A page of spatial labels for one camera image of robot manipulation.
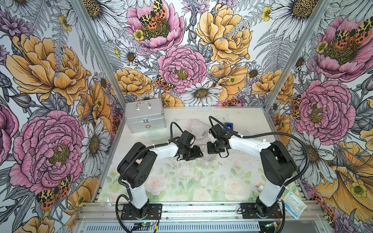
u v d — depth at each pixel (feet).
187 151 2.60
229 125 3.39
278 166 1.59
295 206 2.50
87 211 2.50
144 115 3.17
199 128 3.30
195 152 2.67
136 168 1.58
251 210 2.41
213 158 2.88
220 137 2.38
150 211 2.40
